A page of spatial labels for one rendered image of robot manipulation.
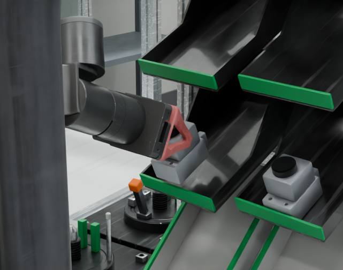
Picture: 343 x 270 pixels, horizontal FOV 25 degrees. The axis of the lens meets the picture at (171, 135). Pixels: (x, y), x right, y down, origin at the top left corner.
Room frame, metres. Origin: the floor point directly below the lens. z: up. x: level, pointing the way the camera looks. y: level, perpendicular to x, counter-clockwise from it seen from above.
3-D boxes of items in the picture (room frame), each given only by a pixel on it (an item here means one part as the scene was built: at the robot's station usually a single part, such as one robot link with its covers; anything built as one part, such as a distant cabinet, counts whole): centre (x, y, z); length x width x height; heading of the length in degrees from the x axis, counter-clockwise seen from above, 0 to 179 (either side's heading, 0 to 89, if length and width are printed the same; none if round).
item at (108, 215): (1.17, 0.10, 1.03); 0.01 x 0.01 x 0.08
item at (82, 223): (1.22, 0.15, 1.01); 0.01 x 0.01 x 0.05; 56
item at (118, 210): (1.39, 0.02, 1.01); 0.24 x 0.24 x 0.13; 56
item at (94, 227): (1.20, 0.13, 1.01); 0.01 x 0.01 x 0.05; 56
